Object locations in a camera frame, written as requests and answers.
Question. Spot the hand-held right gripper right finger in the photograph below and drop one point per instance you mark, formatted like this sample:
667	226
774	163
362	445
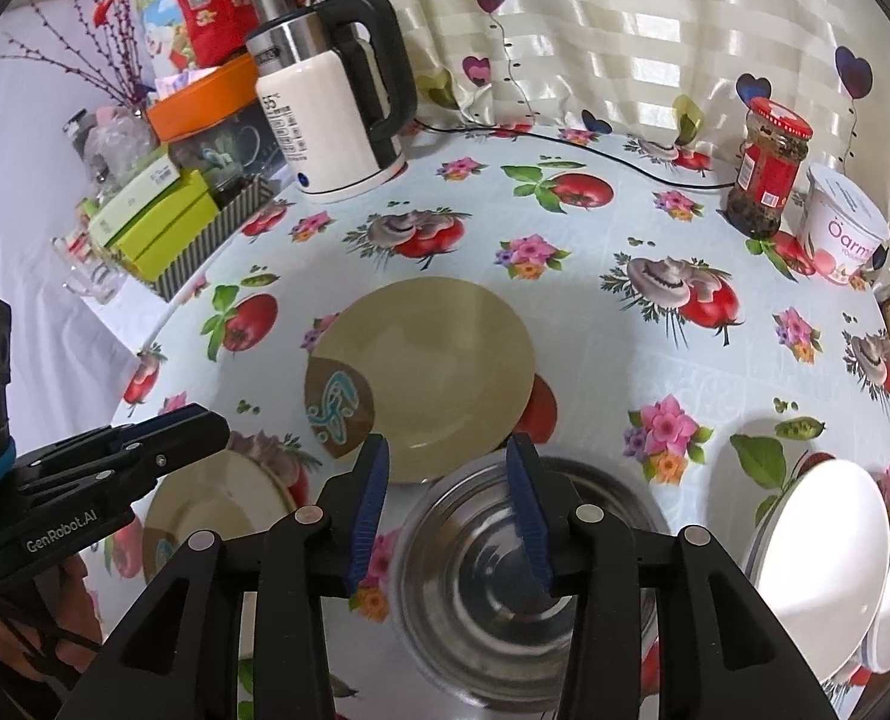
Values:
527	514

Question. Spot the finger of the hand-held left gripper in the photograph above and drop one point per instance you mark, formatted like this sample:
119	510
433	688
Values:
152	457
182	414

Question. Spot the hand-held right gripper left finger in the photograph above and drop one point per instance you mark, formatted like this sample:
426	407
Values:
370	499

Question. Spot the beige plate with brown pattern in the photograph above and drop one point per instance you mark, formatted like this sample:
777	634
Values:
430	360
212	499

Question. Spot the stainless steel bowl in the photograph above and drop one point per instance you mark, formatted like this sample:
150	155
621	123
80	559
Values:
475	607

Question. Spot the person's left hand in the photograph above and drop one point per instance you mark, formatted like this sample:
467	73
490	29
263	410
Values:
69	604

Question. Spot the clear glass mug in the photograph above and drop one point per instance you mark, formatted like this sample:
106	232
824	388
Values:
88	270

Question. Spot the striped storage basket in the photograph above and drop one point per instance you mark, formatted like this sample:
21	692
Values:
212	240

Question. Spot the lime green box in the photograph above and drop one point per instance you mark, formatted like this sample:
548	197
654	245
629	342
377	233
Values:
159	229

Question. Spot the clear glass jar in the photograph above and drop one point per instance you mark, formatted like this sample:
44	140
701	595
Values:
114	142

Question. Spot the black product box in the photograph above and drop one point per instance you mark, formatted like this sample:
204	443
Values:
242	139

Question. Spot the vegetable and flower print tablecloth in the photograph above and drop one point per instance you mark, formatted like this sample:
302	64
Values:
490	232

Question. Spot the white kettle base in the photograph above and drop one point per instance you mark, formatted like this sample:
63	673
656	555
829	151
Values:
355	184

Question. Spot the orange box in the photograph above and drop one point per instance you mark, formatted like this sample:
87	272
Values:
205	101

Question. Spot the white and steel electric kettle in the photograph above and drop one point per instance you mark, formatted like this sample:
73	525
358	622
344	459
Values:
317	105

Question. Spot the purple flower branches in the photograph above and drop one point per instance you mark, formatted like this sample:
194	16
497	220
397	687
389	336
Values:
118	52

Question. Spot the colourful cartoon print bag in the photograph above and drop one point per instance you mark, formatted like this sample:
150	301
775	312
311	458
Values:
159	22

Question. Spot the white yogurt cup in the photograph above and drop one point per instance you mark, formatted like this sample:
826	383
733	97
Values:
842	232

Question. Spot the glass jar with red lid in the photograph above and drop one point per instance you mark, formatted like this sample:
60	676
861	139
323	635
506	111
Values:
767	165

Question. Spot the striped curtain with heart balloons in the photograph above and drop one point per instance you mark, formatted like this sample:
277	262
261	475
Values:
640	30

